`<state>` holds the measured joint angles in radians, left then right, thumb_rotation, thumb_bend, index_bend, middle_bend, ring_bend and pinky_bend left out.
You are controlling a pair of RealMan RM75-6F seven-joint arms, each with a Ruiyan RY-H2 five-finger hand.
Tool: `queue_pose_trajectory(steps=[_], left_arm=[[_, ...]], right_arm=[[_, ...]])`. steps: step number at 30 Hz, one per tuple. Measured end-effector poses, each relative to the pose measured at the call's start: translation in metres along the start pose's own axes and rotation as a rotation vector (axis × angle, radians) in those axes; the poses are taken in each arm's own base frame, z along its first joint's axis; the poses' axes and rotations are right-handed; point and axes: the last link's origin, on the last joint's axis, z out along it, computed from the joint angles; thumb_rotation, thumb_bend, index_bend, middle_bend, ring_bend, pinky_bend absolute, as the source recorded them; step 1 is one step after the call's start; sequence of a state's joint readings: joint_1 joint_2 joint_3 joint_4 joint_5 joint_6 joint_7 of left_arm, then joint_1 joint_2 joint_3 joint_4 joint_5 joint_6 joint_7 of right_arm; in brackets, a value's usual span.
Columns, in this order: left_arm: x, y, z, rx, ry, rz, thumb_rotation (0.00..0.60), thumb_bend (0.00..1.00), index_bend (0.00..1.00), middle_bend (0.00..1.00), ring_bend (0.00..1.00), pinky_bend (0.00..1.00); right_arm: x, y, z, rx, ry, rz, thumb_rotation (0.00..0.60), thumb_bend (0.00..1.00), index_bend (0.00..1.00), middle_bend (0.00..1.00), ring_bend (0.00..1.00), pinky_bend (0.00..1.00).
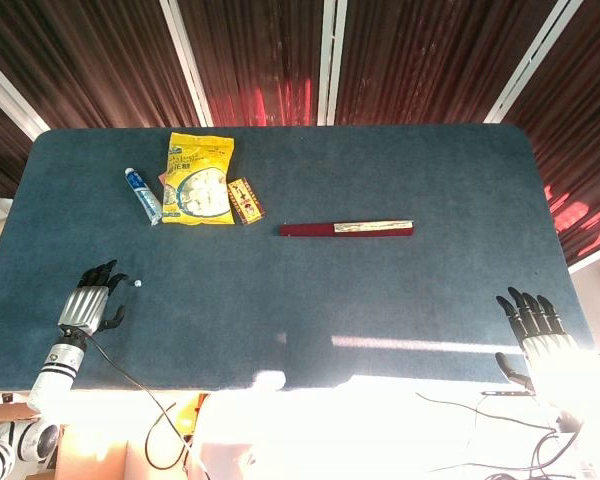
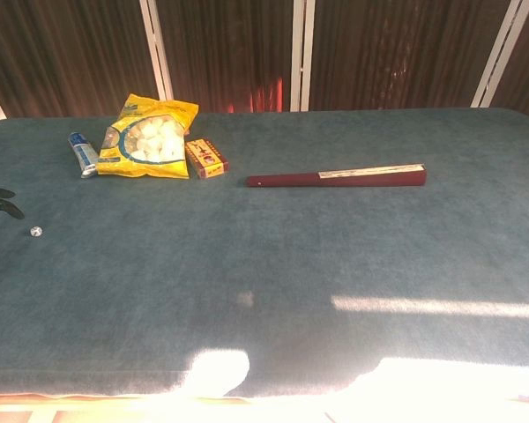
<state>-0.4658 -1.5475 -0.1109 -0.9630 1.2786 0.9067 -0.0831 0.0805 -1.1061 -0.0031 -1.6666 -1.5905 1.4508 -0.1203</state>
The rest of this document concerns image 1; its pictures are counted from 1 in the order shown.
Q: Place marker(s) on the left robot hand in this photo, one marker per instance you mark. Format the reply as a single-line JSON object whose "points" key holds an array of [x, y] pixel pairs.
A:
{"points": [[84, 305]]}

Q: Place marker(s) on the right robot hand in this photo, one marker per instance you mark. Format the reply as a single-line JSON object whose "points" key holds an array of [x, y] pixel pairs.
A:
{"points": [[540, 325]]}

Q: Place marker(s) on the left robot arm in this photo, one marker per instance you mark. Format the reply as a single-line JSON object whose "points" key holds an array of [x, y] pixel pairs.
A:
{"points": [[35, 395]]}

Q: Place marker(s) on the white blue tube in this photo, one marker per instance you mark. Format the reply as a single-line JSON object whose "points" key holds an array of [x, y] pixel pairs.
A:
{"points": [[143, 195]]}

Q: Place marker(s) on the cardboard box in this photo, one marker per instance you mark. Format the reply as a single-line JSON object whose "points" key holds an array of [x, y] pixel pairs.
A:
{"points": [[92, 450]]}

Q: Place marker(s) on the yellow snack bag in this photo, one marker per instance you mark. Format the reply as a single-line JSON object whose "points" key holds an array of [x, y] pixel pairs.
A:
{"points": [[197, 179]]}

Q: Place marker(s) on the small red yellow box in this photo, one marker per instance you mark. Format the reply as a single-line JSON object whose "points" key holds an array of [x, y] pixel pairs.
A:
{"points": [[246, 201]]}

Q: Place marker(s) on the blue table mat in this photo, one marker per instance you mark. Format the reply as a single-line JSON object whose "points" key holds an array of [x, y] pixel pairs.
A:
{"points": [[290, 260]]}

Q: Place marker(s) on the dark red folded fan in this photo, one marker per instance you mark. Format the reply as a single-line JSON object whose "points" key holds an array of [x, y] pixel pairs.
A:
{"points": [[346, 229]]}

